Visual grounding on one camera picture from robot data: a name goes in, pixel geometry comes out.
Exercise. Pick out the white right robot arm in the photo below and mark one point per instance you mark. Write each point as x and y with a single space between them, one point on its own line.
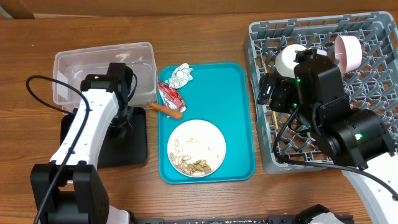
357 140

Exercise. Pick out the white tissue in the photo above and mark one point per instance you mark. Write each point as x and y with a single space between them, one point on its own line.
180 76

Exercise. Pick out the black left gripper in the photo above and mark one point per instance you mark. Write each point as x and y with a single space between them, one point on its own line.
120 133

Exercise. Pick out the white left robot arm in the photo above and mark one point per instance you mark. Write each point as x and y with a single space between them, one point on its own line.
68 188

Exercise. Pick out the wooden chopstick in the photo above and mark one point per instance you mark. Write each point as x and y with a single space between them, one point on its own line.
274 117

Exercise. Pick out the grey dishwasher rack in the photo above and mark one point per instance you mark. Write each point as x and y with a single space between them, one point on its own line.
373 86

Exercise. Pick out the pink plate with food scraps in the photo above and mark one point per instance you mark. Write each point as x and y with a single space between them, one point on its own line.
196 148

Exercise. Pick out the white bowl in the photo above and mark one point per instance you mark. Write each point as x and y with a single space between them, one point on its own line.
286 60

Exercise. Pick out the pink bowl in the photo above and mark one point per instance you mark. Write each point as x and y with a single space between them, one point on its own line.
348 52

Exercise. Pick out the red foil snack wrapper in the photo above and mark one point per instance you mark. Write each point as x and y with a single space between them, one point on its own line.
171 98

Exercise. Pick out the clear plastic bin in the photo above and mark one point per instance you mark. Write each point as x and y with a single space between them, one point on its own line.
73 66

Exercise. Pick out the orange carrot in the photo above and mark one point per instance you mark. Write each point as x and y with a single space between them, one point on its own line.
175 114

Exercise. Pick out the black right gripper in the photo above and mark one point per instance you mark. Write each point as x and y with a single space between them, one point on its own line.
282 85

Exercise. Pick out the black rectangular tray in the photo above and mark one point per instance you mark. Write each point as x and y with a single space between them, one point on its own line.
130 146

